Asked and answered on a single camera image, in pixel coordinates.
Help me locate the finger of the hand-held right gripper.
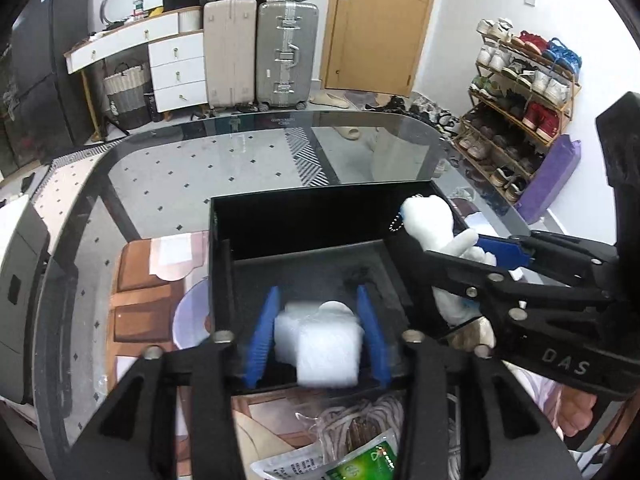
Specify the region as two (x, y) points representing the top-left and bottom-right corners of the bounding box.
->
(412, 245), (616, 342)
(472, 230), (623, 306)

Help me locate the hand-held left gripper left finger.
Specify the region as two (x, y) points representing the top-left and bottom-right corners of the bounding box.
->
(67, 285), (282, 480)

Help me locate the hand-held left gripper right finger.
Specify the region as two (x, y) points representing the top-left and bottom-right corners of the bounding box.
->
(355, 284), (583, 480)

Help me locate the white foam padding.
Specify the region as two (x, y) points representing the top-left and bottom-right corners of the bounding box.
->
(272, 300), (366, 389)

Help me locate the white plush bear toy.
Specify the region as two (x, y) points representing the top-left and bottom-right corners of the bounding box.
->
(400, 194), (498, 331)

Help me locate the black storage box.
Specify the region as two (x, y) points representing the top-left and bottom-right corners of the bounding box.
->
(209, 179), (476, 393)

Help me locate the green snack packet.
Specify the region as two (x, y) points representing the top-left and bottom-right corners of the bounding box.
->
(250, 430), (401, 480)

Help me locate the person's right hand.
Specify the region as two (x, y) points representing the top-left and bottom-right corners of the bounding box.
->
(555, 387), (601, 438)

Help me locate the beige plush toy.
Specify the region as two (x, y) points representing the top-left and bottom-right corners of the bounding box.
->
(449, 316), (497, 357)

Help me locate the purple bag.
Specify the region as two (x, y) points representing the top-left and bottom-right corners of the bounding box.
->
(515, 134), (582, 225)

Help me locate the printed cartoon table mat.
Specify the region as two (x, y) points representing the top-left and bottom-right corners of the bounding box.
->
(107, 232), (566, 480)

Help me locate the wooden shoe rack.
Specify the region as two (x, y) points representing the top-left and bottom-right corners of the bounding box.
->
(455, 30), (583, 206)

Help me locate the pile of loose shoes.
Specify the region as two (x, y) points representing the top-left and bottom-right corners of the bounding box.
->
(365, 92), (461, 137)

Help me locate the shoe rack with shoes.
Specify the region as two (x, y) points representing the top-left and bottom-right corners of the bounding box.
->
(457, 17), (583, 203)

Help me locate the black white striped rug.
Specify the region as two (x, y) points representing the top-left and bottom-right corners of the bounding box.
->
(284, 127), (342, 189)

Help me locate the wooden door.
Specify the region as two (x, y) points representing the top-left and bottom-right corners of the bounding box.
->
(320, 0), (443, 98)

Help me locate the woven basket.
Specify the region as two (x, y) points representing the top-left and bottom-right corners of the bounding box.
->
(102, 62), (153, 131)

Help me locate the silver suitcase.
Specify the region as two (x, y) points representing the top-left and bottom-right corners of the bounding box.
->
(256, 1), (320, 112)

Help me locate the beige suitcase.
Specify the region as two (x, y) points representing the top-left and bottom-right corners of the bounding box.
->
(202, 0), (259, 110)

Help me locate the white desk with drawers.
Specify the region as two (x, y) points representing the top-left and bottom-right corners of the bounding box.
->
(64, 9), (208, 141)

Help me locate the white ribbed bin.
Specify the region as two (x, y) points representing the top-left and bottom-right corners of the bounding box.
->
(178, 8), (204, 34)

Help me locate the black fridge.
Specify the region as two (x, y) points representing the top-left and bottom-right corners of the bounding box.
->
(0, 0), (93, 176)

